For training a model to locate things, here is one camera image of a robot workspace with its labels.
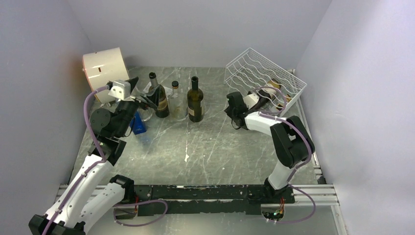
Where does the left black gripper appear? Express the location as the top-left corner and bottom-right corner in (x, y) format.
(115, 76), (161, 136)

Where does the dark primitivo wine bottle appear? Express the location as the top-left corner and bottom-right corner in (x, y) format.
(149, 72), (169, 118)

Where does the clear glass bottle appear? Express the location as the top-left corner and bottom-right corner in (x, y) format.
(138, 106), (153, 122)

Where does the clear blue label bottle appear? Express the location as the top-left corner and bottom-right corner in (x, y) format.
(129, 111), (147, 135)

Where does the clear bottle black cap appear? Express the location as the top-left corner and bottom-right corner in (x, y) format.
(168, 80), (188, 120)

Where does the dark green wine bottle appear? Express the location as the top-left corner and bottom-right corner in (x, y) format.
(187, 76), (204, 122)

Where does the slim amber gold-capped bottle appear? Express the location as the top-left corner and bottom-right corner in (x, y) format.
(252, 79), (280, 110)

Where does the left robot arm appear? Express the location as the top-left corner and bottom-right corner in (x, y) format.
(28, 78), (161, 235)

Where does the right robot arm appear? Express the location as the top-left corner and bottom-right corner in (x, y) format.
(225, 92), (315, 203)

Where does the cream cylindrical appliance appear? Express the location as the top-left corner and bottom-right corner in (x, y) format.
(82, 47), (129, 104)

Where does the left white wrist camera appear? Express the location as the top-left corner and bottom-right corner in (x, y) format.
(108, 80), (131, 101)

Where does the white wire wine rack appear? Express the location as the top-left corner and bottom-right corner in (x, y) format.
(224, 48), (307, 117)

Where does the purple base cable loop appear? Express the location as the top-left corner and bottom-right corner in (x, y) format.
(113, 199), (168, 227)

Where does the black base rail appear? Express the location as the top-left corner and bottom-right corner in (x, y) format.
(135, 185), (295, 216)

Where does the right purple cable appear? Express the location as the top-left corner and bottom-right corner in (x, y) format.
(251, 86), (317, 224)

